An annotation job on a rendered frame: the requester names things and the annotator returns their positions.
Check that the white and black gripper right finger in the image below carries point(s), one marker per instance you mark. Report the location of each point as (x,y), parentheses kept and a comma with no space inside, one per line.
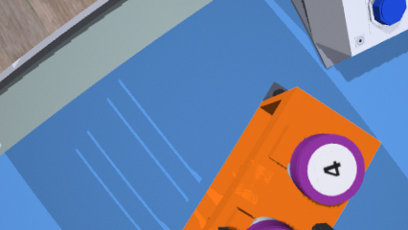
(322,226)

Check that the purple screw cap with number 4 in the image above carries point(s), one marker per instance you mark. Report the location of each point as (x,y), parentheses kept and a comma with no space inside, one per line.
(328,168)

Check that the dark grey screw head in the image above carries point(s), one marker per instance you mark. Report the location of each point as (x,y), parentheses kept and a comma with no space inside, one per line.
(277,92)

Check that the white push-button control box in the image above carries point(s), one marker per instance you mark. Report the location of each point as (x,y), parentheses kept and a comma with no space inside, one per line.
(350,26)

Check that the purple screw cap with white disc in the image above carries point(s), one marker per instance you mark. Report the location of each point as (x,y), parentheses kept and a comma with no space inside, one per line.
(269,224)

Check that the orange tube rack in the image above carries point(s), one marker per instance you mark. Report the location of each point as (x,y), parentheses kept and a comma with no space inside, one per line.
(254,182)

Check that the blue flat mat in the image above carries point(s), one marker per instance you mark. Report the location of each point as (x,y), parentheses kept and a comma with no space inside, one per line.
(140,148)

